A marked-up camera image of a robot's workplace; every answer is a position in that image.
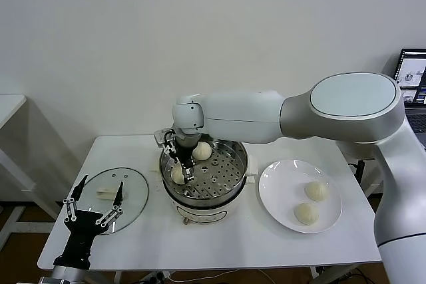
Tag round glass pot lid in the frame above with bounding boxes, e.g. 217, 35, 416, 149
73, 166, 150, 235

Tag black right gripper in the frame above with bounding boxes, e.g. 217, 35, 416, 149
167, 135, 200, 184

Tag black cable with plug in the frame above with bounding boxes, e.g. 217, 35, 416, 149
347, 160, 367, 182

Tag white power strip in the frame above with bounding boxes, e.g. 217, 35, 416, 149
141, 271, 171, 283

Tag stainless steel steamer basket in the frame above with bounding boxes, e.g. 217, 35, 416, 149
148, 139, 260, 200

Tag round white plate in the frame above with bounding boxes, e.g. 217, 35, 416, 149
258, 160, 343, 234

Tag grey open laptop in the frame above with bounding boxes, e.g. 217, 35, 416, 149
395, 48, 426, 150

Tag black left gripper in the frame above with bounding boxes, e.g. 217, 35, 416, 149
52, 174, 124, 270

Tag white steamed baozi bun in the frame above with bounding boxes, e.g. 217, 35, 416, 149
293, 202, 320, 225
304, 181, 329, 202
170, 166, 186, 186
192, 141, 213, 161

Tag empty white side table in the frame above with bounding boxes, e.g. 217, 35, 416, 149
0, 94, 64, 248

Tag black floor cables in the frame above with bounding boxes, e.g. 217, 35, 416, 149
318, 265, 370, 280

